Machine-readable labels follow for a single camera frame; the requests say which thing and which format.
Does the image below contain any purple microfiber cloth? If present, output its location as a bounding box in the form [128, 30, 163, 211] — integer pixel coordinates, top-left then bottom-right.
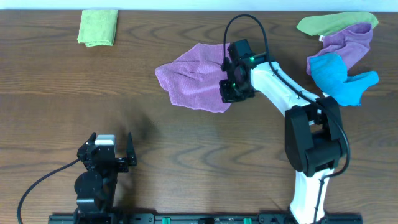
[155, 43, 230, 113]

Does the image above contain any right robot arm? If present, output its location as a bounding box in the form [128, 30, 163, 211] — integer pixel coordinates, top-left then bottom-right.
[220, 55, 349, 223]

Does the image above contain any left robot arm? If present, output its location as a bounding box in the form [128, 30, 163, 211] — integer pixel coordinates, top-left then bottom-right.
[73, 133, 137, 223]

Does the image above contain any blue cloth in pile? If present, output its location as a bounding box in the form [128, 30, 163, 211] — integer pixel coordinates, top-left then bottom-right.
[309, 53, 379, 106]

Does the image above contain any green cloth in pile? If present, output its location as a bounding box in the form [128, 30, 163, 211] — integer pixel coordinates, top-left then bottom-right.
[296, 12, 379, 36]

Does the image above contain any folded light green cloth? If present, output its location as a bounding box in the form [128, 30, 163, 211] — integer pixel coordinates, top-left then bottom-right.
[77, 9, 119, 47]

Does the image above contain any purple cloth in pile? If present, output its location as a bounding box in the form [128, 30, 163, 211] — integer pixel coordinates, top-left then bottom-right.
[306, 22, 373, 75]

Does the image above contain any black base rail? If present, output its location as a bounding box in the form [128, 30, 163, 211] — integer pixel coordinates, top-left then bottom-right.
[48, 212, 364, 224]

